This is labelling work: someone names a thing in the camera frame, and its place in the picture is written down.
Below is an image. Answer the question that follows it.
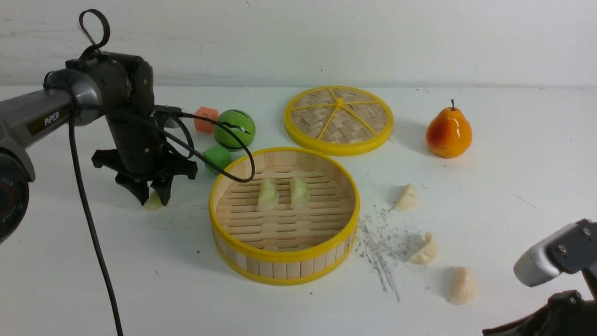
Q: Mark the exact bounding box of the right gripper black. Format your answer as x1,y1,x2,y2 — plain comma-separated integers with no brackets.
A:
482,219,597,336

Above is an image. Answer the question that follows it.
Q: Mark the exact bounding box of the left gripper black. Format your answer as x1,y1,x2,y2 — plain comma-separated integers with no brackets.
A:
65,52,198,206

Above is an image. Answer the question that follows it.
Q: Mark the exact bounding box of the green dumpling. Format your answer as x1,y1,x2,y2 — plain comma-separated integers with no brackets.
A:
290,176,310,209
143,192,163,211
256,178,279,212

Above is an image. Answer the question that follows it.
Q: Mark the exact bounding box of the white dumpling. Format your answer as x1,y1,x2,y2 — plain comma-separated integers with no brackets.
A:
394,183,419,212
448,266,478,305
409,232,438,265

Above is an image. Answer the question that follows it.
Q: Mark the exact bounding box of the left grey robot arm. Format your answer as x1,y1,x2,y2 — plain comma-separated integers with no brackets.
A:
0,52,198,240

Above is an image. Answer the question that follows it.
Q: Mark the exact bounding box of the bamboo steamer tray yellow rim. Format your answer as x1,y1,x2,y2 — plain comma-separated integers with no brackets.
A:
209,147,361,286

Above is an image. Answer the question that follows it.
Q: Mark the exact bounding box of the bamboo steamer lid yellow rim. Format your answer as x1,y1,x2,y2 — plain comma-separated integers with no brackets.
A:
284,85,395,156

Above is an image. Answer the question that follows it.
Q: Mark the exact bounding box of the green foam cube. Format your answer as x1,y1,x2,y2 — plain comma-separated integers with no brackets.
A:
202,143,233,170

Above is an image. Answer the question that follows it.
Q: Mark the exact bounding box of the orange foam cube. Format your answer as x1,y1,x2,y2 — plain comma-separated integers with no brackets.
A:
194,106,219,134

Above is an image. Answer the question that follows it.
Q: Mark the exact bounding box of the green toy watermelon ball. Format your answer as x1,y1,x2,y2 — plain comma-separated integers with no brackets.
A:
213,109,256,151

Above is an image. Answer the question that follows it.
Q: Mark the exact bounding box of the orange toy pear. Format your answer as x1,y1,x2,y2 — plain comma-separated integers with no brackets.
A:
426,98,473,159

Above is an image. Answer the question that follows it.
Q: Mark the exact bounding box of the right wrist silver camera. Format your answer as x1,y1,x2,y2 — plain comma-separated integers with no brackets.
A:
513,223,583,287

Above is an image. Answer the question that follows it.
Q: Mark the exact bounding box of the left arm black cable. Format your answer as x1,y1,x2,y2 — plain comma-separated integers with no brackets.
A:
69,9,256,336

